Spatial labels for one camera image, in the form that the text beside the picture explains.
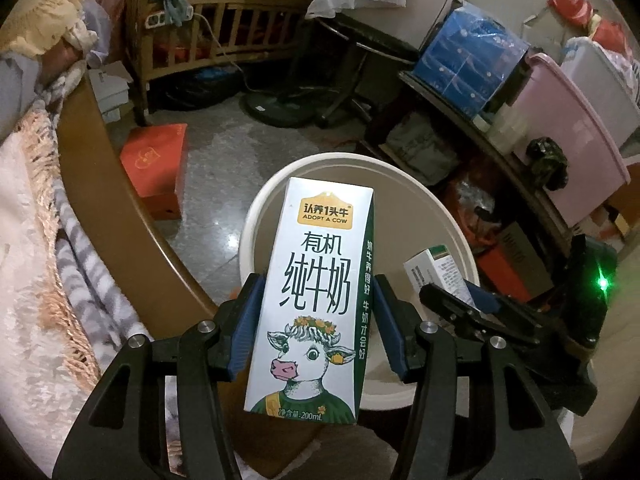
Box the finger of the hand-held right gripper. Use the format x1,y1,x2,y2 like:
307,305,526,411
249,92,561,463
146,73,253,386
467,285,571,322
419,282,541,356

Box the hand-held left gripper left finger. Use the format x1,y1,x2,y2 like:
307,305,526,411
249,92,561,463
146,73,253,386
52,272,268,480

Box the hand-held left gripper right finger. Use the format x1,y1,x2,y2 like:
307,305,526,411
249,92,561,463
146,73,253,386
372,274,583,480

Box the white green milk carton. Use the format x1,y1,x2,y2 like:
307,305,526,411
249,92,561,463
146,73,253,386
243,176,376,425

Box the white round bin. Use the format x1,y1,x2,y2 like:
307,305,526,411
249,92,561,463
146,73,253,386
240,152,481,411

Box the brown cardboard box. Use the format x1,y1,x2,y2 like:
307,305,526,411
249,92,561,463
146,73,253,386
495,222,551,286

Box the dark low table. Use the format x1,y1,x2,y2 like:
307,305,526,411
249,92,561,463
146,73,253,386
397,70,576,261

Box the black plastic bag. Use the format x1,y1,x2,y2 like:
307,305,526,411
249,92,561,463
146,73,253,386
530,136,570,192

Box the grey bag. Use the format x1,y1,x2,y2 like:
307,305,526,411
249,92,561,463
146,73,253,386
382,112,461,181

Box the grey striped blanket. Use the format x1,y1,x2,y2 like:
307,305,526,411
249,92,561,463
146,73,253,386
35,60,156,376

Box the pink storage bin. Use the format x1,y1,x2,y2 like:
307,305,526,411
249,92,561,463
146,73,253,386
505,52,632,228

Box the red cardboard box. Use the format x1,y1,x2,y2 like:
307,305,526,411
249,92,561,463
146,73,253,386
119,124,190,221

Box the black round fan base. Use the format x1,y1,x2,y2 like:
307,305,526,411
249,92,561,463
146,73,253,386
240,87,321,128

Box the white storage bin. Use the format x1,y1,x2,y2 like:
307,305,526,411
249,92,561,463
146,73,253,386
560,37,640,151

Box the dark plastic bag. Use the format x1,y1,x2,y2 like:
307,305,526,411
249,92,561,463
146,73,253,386
150,67,242,111

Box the blue drawer box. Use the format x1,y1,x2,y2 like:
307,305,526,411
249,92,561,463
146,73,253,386
412,2,531,118

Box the white cardboard box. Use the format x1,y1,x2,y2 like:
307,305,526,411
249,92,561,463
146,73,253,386
89,60,134,123

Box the wooden crib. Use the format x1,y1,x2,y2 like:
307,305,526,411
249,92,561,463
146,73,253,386
122,0,361,126

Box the teal cloth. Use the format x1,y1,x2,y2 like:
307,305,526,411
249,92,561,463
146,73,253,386
152,0,196,23

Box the yellow blanket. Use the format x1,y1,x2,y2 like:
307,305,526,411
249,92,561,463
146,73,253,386
0,0,98,61

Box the wooden bed frame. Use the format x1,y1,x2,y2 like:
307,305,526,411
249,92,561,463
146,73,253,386
55,72,236,341

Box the white cable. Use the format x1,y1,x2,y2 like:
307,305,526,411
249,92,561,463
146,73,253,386
194,11,253,92

